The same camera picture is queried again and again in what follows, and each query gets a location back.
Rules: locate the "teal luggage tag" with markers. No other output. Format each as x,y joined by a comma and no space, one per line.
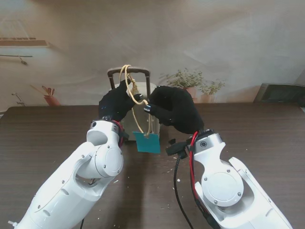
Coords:
147,143

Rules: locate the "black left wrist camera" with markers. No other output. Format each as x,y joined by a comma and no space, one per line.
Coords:
124,137

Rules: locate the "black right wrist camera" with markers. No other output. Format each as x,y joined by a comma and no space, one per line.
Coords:
175,149

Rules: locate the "small beige suitcase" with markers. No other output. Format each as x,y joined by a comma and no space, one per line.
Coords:
144,120

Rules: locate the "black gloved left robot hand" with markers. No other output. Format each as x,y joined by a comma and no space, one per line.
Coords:
114,105

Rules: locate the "printed backdrop cloth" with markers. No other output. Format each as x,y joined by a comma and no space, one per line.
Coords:
214,35

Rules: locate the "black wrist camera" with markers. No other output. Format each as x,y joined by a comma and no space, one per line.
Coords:
124,137
175,149

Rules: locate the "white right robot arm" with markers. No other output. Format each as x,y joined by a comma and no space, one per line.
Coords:
221,186

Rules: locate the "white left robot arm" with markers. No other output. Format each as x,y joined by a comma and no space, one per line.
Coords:
71,190

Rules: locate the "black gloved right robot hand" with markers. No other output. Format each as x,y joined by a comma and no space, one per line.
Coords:
178,109

